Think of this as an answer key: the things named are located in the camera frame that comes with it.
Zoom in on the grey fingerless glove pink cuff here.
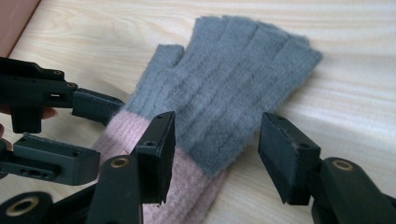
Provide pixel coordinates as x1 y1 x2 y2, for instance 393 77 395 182
92 14 324 224

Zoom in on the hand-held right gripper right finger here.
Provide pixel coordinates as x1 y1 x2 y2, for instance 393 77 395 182
257 111 321 206

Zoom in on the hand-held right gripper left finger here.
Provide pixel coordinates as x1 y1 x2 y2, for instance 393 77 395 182
130 110 177 206

